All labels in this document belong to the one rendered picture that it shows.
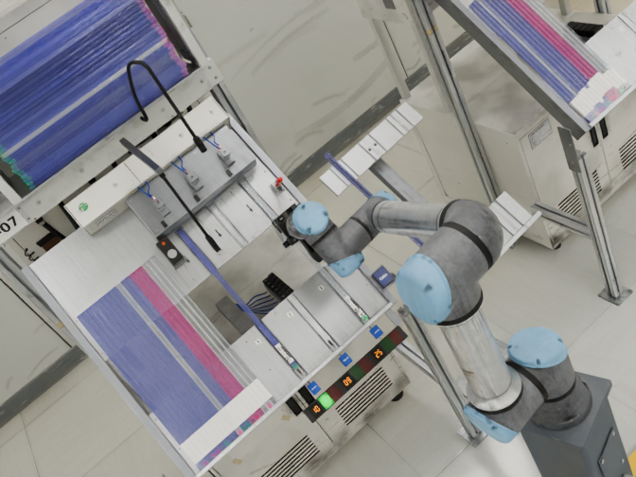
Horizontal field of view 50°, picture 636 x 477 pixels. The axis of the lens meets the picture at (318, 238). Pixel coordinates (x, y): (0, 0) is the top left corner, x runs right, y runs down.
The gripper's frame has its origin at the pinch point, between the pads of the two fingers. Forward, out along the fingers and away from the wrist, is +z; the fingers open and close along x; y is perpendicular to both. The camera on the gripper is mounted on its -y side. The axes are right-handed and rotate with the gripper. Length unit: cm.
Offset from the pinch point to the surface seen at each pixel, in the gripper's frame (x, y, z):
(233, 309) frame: 22.8, -6.7, 40.4
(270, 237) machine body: -5, 4, 65
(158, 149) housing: 12.5, 41.3, 2.0
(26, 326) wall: 99, 45, 179
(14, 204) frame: 49, 50, -5
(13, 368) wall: 117, 33, 186
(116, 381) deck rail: 59, 1, 0
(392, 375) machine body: -5, -61, 50
